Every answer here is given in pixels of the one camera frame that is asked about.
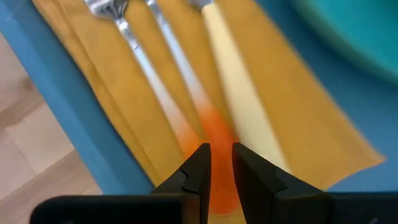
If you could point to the teal plastic plate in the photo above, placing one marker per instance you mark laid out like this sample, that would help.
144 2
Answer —
357 31

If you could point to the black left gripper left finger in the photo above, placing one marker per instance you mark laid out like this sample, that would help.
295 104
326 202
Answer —
140 208

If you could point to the blue plastic tray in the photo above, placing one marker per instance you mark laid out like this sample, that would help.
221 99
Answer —
77 109

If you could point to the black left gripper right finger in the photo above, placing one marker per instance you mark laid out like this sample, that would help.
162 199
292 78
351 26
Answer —
295 208

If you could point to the yellow cloth napkin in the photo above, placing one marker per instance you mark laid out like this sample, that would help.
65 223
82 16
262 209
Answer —
295 109

